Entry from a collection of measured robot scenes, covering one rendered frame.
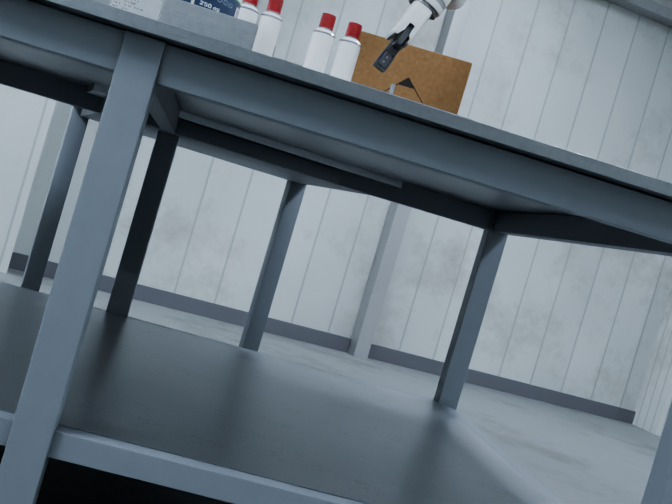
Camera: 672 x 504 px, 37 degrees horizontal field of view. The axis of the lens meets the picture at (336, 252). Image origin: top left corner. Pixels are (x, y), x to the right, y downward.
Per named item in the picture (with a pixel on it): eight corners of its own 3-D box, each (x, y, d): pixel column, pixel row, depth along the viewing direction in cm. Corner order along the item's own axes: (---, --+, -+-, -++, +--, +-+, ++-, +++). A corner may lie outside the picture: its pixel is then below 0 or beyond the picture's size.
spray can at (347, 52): (321, 105, 229) (346, 18, 229) (318, 107, 234) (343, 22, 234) (342, 112, 230) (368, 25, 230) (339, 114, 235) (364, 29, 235)
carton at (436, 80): (327, 132, 255) (357, 29, 255) (329, 141, 279) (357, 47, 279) (442, 166, 255) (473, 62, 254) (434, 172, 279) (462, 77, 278)
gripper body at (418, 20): (408, -2, 238) (379, 37, 237) (417, -10, 228) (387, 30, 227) (433, 18, 239) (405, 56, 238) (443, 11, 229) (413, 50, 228)
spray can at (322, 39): (294, 97, 228) (320, 9, 227) (292, 99, 233) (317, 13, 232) (316, 104, 228) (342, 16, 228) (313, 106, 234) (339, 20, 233)
